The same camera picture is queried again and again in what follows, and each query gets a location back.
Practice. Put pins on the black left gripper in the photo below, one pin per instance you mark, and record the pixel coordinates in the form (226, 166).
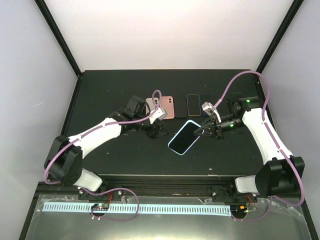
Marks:
(153, 134)

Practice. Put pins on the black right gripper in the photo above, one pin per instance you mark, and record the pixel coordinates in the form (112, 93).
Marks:
(214, 121)

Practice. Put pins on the phone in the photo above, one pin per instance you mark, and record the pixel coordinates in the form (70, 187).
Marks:
(152, 102)
(184, 138)
(167, 103)

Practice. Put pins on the black smartphone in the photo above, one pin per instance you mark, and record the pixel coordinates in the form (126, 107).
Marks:
(193, 105)
(180, 108)

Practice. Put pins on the blue smartphone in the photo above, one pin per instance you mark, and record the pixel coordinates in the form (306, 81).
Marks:
(205, 99)

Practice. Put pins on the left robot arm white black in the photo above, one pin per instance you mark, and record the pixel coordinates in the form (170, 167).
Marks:
(64, 163)

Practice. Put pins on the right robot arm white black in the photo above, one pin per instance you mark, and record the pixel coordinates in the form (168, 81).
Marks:
(281, 172)

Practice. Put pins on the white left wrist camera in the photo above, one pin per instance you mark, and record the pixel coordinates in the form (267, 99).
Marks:
(157, 114)

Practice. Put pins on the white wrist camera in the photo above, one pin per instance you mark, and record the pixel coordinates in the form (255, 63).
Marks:
(208, 109)
(157, 114)

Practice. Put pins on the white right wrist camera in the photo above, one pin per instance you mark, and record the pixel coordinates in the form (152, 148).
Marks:
(208, 109)

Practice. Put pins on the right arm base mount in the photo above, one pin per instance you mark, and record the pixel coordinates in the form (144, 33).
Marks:
(226, 195)

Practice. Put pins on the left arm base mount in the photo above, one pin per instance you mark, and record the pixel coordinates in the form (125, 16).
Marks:
(106, 197)

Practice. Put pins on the white slotted cable duct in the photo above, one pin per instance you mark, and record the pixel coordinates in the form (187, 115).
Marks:
(120, 208)

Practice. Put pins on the right black frame post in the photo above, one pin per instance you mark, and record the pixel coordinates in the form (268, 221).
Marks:
(282, 29)

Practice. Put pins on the black frame post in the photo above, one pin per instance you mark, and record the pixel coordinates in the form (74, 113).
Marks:
(282, 29)
(48, 17)

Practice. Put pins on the left black frame post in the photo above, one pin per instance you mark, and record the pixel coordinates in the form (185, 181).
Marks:
(48, 17)

